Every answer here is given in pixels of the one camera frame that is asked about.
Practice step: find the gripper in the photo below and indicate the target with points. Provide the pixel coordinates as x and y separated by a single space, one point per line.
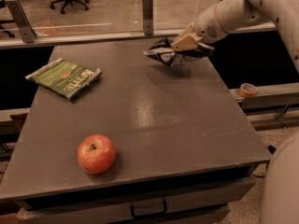
206 25

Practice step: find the blue chip bag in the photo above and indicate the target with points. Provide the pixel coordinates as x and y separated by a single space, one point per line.
162 52

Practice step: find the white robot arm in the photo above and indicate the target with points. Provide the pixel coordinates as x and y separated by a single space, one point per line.
280 203

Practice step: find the green jalapeno chip bag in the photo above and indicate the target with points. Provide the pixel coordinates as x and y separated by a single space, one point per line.
65 78

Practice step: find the orange tape roll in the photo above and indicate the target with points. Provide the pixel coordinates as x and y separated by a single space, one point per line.
247 90

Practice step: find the red apple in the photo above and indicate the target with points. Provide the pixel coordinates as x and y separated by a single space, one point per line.
95 154

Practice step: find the grey table drawer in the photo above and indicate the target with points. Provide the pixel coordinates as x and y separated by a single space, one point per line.
203 204

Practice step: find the middle metal glass bracket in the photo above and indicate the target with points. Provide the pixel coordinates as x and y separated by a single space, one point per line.
147 12

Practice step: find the left metal glass bracket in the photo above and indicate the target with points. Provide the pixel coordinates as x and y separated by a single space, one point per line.
26 31

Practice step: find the black drawer handle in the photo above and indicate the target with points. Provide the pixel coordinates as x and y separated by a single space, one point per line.
148 209

